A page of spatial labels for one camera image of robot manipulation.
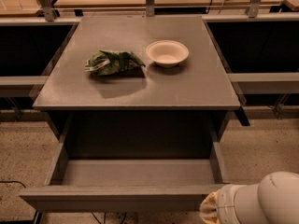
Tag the grey top drawer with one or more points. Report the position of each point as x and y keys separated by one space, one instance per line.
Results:
x=127 y=185

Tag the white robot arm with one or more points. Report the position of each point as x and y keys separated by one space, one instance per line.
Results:
x=274 y=200

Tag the grey cabinet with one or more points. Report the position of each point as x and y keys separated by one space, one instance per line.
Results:
x=151 y=112

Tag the white paper bowl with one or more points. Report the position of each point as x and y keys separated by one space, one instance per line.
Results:
x=167 y=53

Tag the green crumpled chip bag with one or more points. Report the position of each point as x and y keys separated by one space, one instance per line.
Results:
x=108 y=62

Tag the metal frame post middle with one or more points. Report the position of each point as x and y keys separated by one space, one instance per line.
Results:
x=150 y=6

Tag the metal frame post left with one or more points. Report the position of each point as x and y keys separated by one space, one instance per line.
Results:
x=48 y=10

